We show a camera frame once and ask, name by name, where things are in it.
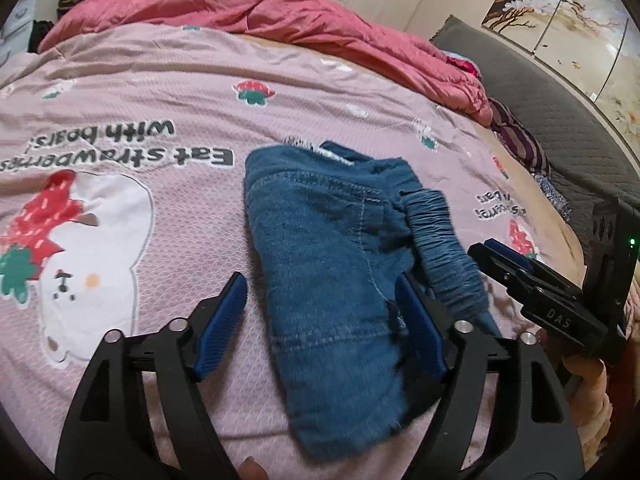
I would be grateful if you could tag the purple striped cloth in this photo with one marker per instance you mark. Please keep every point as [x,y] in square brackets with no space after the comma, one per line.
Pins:
[520,140]

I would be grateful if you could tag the white drawer cabinet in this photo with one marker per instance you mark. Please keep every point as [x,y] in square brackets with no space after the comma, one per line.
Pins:
[15,25]

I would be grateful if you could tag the pink printed blanket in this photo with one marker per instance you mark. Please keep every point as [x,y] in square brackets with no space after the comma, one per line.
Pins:
[150,100]

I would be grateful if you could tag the floral cloth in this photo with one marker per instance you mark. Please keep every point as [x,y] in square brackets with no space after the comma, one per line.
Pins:
[550,192]

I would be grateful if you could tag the tree wall painting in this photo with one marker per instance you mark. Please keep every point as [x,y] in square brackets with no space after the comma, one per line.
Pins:
[575,20]

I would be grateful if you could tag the red and blue cloth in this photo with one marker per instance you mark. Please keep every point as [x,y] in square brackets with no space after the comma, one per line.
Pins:
[462,64]

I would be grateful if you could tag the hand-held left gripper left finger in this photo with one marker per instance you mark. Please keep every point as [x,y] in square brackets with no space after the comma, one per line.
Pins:
[222,325]

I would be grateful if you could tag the grey padded headboard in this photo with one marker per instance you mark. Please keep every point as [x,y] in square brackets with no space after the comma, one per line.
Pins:
[550,125]

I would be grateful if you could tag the red quilt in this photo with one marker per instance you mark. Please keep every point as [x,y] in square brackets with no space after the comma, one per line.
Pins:
[250,5]

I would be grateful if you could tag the person's left hand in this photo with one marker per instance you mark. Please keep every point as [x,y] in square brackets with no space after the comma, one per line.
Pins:
[254,471]

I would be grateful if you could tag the blue pants with lace hem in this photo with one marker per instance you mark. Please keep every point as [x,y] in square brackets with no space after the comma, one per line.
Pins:
[320,260]

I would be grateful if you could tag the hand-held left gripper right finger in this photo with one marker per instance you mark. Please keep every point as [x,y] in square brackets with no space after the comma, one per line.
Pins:
[420,330]

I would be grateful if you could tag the person's right hand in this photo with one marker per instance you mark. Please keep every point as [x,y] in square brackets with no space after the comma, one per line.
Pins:
[585,372]

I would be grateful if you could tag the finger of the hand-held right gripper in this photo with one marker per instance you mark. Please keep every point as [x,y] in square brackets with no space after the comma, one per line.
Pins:
[495,270]
[515,256]

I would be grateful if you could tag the beige bed sheet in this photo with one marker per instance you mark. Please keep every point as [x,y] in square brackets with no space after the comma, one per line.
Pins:
[560,240]

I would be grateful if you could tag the person's right forearm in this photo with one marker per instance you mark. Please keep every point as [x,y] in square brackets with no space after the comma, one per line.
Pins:
[595,420]

